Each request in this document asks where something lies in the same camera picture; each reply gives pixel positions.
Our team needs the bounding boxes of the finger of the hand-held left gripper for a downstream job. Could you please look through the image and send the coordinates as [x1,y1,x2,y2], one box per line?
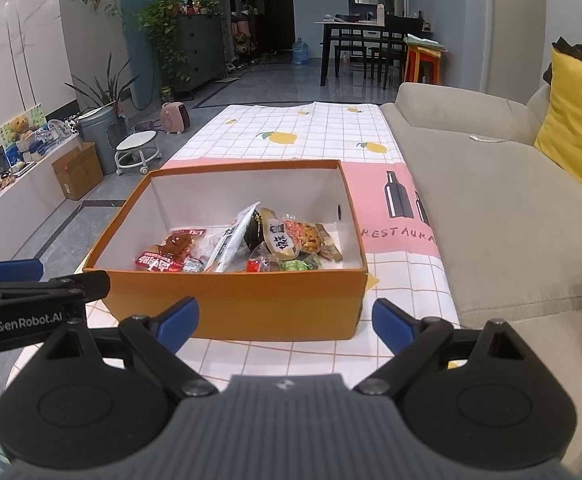
[0,270,112,307]
[0,258,46,285]

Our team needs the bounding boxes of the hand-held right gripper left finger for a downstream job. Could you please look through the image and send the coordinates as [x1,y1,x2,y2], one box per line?
[18,296,218,397]

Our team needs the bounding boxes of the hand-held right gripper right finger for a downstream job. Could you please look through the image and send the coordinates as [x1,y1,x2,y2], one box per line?
[353,298,562,397]

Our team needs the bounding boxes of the orange cardboard box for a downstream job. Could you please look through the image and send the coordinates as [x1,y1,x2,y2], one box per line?
[82,160,369,342]

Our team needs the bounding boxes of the red chicken leg packet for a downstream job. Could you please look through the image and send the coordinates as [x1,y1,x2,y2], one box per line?
[134,228,209,273]

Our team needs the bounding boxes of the white spicy strip packet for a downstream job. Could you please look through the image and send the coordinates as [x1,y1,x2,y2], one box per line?
[203,202,262,273]

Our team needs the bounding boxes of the tan brown snack packet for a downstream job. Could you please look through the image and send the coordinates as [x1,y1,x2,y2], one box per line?
[316,222,344,262]

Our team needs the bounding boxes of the green cake packet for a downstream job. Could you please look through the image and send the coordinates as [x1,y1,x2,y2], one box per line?
[277,254,322,272]

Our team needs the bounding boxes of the dark glossy snack packet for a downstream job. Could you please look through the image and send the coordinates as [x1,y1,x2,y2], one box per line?
[243,210,272,251]

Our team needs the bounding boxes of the orange peanut packet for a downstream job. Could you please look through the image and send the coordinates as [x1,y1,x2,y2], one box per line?
[282,215,324,253]

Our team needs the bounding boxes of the white label tofu packet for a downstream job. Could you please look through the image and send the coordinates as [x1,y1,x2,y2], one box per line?
[261,207,302,262]

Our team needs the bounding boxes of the white low cabinet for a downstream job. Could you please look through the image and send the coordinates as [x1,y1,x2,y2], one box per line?
[0,130,82,261]

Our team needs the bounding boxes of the brown cardboard box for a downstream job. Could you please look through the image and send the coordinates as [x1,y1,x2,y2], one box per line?
[52,142,104,202]

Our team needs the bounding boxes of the bear picture poster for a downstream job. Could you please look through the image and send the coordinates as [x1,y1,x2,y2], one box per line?
[0,104,49,166]

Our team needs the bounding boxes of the grey trash can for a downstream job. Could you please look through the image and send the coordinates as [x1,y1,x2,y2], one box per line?
[78,105,122,176]

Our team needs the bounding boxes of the beige sofa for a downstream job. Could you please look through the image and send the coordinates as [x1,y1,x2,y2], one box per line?
[380,82,582,480]

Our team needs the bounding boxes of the white rolling stool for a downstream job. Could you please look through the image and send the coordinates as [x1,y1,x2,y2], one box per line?
[114,131,163,177]

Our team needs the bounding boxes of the pink space heater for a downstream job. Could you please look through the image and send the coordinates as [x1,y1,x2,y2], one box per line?
[160,101,188,135]

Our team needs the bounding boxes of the long leaf potted plant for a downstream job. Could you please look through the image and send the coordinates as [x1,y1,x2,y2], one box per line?
[63,57,142,116]

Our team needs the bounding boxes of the orange stacked stools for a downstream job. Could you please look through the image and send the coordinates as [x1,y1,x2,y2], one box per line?
[402,44,444,86]

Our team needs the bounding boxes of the dark grey dresser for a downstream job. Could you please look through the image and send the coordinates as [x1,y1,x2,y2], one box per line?
[171,12,228,93]

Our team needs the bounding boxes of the black dining chair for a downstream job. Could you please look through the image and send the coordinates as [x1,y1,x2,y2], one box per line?
[368,14,412,81]
[333,27,372,78]

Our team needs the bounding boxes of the yellow cushion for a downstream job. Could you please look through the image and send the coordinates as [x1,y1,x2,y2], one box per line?
[534,47,582,213]

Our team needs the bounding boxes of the trailing green plant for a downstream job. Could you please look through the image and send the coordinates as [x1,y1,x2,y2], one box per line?
[136,0,222,91]

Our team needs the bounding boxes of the black dining table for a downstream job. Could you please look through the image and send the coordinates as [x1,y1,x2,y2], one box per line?
[315,14,437,87]

